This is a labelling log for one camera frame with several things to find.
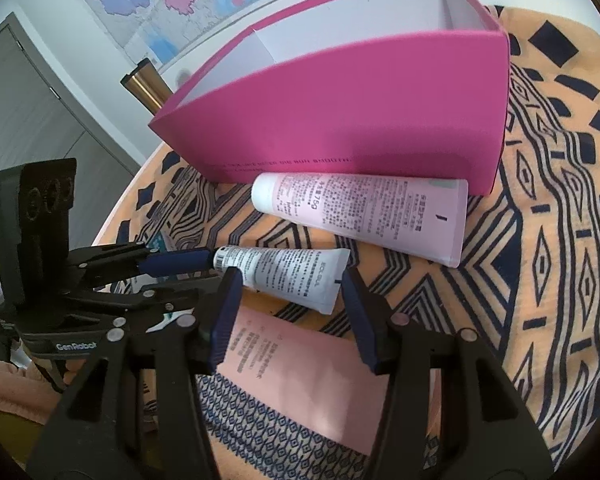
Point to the orange patterned blanket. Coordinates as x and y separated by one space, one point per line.
555 260

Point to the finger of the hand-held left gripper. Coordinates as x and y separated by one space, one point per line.
145 300
180 262

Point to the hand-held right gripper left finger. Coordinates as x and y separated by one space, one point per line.
225 320

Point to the white tube with black cap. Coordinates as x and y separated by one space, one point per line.
290 270

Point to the flat pink carton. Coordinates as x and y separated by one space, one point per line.
300 370

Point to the gold metal tumbler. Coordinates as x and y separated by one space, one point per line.
147 87

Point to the teal and white medicine box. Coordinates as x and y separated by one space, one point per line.
158 243

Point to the grey door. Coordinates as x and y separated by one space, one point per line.
40 110

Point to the person's left forearm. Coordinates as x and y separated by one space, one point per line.
10 385

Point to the pink cardboard box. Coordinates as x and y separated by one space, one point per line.
355 110

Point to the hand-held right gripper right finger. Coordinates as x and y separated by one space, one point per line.
362 320

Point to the large pink tube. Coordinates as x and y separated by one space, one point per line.
380 210

